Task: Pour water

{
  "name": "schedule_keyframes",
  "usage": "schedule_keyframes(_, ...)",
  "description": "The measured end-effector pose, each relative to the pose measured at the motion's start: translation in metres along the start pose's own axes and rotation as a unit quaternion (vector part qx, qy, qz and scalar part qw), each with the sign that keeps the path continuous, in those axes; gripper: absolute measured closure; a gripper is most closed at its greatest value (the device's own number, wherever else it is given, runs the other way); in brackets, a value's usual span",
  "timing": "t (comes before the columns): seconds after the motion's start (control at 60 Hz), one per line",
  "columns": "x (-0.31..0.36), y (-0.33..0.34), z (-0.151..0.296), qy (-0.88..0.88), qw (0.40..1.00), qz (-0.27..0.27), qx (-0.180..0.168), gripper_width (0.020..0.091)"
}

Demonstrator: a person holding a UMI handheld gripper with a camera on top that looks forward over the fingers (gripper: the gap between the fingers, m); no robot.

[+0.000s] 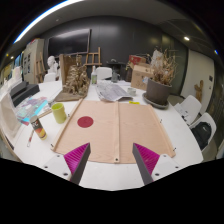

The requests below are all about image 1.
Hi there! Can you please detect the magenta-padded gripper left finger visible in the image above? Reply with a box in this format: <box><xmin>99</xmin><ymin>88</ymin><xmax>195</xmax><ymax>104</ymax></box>
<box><xmin>42</xmin><ymin>142</ymin><xmax>92</xmax><ymax>185</ymax></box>

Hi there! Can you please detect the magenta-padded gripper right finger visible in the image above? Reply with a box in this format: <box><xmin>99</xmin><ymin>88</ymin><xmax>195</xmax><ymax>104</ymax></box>
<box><xmin>132</xmin><ymin>142</ymin><xmax>184</xmax><ymax>186</ymax></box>

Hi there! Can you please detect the clear drink bottle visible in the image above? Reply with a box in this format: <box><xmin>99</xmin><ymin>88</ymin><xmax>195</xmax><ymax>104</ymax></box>
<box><xmin>29</xmin><ymin>115</ymin><xmax>48</xmax><ymax>141</ymax></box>

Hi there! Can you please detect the flat round red coaster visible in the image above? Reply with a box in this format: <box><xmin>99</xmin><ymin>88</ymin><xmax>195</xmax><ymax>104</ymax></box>
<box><xmin>76</xmin><ymin>115</ymin><xmax>95</xmax><ymax>129</ymax></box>

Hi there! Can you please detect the beige canvas sheet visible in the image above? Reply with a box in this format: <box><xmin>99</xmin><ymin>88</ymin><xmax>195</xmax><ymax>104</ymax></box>
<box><xmin>51</xmin><ymin>98</ymin><xmax>177</xmax><ymax>164</ymax></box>

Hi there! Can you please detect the lime green mug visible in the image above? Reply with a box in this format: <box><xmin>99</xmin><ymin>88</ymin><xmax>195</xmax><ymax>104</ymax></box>
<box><xmin>50</xmin><ymin>102</ymin><xmax>68</xmax><ymax>125</ymax></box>

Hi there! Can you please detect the dark grey plant saucer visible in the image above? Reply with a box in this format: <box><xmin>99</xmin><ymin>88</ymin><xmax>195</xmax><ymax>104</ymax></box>
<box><xmin>142</xmin><ymin>92</ymin><xmax>170</xmax><ymax>110</ymax></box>

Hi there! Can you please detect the wooden paintbrush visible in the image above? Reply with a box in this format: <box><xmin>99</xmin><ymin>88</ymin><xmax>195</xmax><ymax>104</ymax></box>
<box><xmin>37</xmin><ymin>108</ymin><xmax>53</xmax><ymax>120</ymax></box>

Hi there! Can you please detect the black backpack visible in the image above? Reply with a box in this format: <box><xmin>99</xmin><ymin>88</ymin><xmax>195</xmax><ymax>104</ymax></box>
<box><xmin>191</xmin><ymin>121</ymin><xmax>213</xmax><ymax>151</ymax></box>

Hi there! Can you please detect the colourful picture book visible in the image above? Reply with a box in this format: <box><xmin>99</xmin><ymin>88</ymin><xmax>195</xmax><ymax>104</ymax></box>
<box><xmin>14</xmin><ymin>95</ymin><xmax>51</xmax><ymax>126</ymax></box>

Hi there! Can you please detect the dried plant in dark pot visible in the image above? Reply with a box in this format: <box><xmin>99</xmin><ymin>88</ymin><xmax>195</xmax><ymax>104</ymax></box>
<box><xmin>145</xmin><ymin>48</ymin><xmax>179</xmax><ymax>106</ymax></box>

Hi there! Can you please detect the golden sculpture on wooden base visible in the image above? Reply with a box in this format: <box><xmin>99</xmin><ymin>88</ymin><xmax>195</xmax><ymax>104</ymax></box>
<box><xmin>54</xmin><ymin>54</ymin><xmax>92</xmax><ymax>103</ymax></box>

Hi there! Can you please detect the grey newspaper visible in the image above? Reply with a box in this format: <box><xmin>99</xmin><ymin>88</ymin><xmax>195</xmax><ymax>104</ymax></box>
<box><xmin>95</xmin><ymin>80</ymin><xmax>134</xmax><ymax>103</ymax></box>

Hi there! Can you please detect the brown cardboard box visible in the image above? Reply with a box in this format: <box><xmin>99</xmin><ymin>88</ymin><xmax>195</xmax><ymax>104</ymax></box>
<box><xmin>130</xmin><ymin>63</ymin><xmax>155</xmax><ymax>92</ymax></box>

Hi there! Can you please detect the white spray bottle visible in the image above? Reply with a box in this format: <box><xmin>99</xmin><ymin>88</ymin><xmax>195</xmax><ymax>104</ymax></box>
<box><xmin>90</xmin><ymin>65</ymin><xmax>98</xmax><ymax>85</ymax></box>

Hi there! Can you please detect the wooden figure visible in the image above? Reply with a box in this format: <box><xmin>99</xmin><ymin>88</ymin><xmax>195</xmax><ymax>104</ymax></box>
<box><xmin>194</xmin><ymin>79</ymin><xmax>204</xmax><ymax>103</ymax></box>

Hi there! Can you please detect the black box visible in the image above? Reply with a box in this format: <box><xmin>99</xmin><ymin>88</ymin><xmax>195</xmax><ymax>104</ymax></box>
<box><xmin>9</xmin><ymin>80</ymin><xmax>41</xmax><ymax>108</ymax></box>

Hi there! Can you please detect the grey glass flask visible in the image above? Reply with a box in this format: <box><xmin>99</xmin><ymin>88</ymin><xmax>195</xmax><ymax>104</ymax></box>
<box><xmin>110</xmin><ymin>70</ymin><xmax>121</xmax><ymax>84</ymax></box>

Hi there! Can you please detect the white plaster bust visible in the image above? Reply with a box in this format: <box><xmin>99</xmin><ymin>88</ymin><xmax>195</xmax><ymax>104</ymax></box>
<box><xmin>46</xmin><ymin>55</ymin><xmax>59</xmax><ymax>75</ymax></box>

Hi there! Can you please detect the wooden easel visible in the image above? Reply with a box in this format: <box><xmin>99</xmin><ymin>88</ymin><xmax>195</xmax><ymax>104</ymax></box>
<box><xmin>84</xmin><ymin>46</ymin><xmax>103</xmax><ymax>68</ymax></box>
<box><xmin>35</xmin><ymin>51</ymin><xmax>46</xmax><ymax>83</ymax></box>

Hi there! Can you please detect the red box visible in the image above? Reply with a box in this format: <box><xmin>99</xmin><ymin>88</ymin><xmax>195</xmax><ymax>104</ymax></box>
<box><xmin>128</xmin><ymin>54</ymin><xmax>148</xmax><ymax>66</ymax></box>

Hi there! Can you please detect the white paper bag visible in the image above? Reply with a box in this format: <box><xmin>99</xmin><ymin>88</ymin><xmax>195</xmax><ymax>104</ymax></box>
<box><xmin>151</xmin><ymin>49</ymin><xmax>163</xmax><ymax>66</ymax></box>

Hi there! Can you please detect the white cabinet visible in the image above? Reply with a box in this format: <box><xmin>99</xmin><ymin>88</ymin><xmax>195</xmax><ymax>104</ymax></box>
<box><xmin>22</xmin><ymin>38</ymin><xmax>45</xmax><ymax>84</ymax></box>

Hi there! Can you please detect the long white ceiling light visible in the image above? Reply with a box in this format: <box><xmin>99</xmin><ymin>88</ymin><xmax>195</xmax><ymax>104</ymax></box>
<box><xmin>13</xmin><ymin>0</ymin><xmax>84</xmax><ymax>44</ymax></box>

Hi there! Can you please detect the black wall screen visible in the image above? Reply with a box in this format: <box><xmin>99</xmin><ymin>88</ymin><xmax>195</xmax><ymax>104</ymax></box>
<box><xmin>46</xmin><ymin>28</ymin><xmax>92</xmax><ymax>58</ymax></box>

